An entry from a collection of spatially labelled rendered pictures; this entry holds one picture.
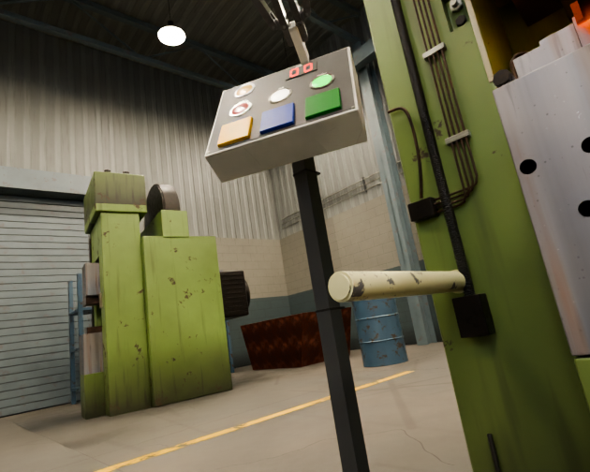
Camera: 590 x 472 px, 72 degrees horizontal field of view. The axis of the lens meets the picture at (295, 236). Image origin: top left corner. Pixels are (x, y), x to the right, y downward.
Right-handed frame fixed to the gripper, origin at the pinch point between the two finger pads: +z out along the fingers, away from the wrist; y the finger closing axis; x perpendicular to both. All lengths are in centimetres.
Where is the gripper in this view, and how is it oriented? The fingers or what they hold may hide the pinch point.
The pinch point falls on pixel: (299, 42)
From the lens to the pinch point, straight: 81.7
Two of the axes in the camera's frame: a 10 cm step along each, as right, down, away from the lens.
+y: 9.4, -2.2, -2.7
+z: 3.5, 6.3, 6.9
